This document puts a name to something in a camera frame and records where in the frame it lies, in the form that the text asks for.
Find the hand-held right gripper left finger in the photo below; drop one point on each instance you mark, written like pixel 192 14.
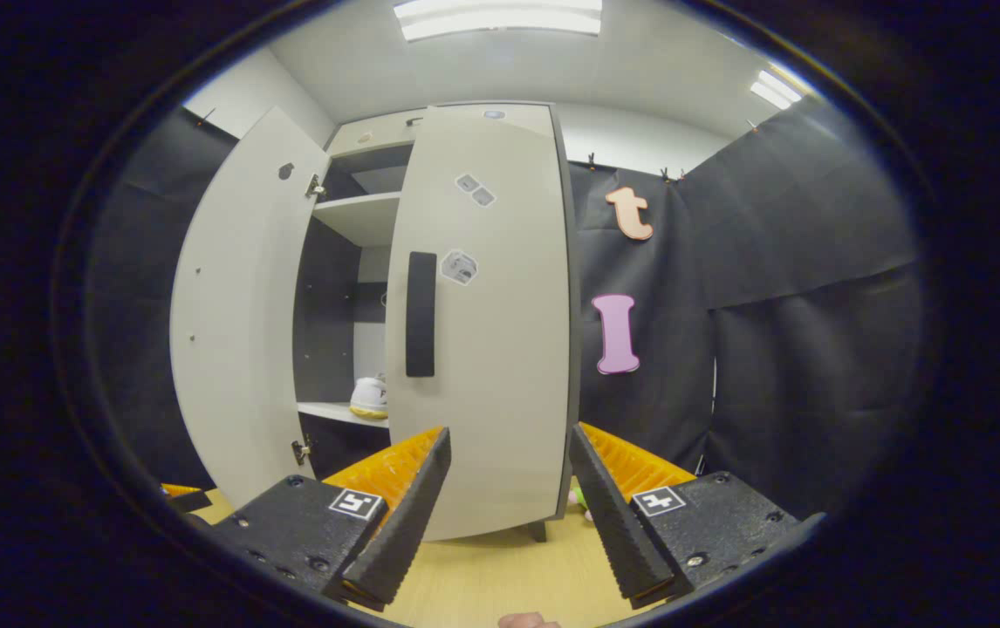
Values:
pixel 408 523

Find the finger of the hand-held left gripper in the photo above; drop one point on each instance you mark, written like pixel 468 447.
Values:
pixel 190 500

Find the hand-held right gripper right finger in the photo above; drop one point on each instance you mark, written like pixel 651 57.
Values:
pixel 618 523

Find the white canvas shoe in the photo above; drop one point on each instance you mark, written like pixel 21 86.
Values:
pixel 371 397

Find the white cabinet door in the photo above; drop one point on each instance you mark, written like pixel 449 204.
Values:
pixel 238 305
pixel 500 349

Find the white grey shoe cabinet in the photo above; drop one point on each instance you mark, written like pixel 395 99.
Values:
pixel 360 218

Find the green pink plush toy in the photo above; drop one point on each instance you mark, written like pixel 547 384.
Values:
pixel 577 499

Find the black backdrop cloth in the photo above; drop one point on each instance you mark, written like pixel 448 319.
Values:
pixel 142 262
pixel 770 349

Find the small ceiling light panel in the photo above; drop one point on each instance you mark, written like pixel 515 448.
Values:
pixel 775 87

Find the large ceiling light panel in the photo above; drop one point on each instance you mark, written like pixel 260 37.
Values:
pixel 500 17

